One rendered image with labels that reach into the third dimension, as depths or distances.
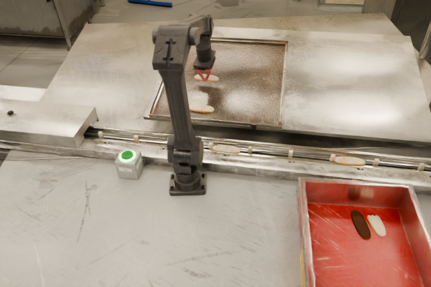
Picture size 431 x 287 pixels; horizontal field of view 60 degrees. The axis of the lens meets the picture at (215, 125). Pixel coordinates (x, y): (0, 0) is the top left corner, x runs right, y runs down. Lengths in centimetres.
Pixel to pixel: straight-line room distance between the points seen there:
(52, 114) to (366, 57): 128
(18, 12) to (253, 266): 350
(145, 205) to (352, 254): 63
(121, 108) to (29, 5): 251
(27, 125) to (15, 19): 274
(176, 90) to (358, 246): 66
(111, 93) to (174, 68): 86
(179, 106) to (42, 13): 308
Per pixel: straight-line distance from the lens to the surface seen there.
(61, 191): 135
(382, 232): 120
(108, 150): 137
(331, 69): 161
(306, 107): 144
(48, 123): 148
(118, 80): 181
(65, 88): 185
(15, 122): 154
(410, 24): 295
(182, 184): 119
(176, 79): 92
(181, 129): 105
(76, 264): 116
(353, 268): 111
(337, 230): 117
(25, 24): 413
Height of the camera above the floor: 176
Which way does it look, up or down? 40 degrees down
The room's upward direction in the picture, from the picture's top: 3 degrees counter-clockwise
